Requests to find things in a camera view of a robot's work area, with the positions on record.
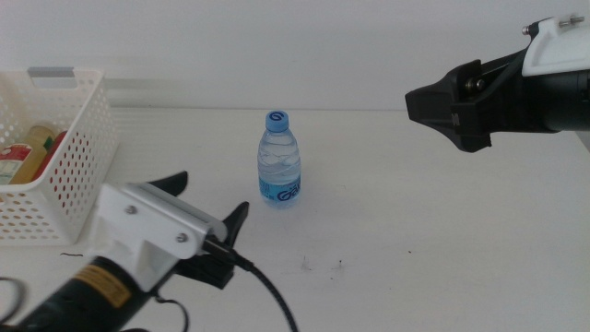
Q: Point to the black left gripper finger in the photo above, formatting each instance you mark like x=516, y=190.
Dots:
x=237, y=223
x=173, y=183

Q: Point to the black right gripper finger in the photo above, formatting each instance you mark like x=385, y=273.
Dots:
x=438, y=108

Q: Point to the clear water bottle blue cap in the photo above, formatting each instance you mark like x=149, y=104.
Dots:
x=279, y=161

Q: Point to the red soda can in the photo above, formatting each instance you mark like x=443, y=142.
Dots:
x=53, y=152

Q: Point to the yellow tea bottle white cap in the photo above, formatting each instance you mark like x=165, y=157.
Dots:
x=23, y=159

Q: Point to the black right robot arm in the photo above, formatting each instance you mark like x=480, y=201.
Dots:
x=569, y=99

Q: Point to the white perforated plastic basket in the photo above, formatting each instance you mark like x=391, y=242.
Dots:
x=83, y=157

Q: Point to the short black thread scrap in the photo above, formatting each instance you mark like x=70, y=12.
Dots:
x=71, y=254

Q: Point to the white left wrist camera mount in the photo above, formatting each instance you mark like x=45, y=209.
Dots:
x=147, y=226

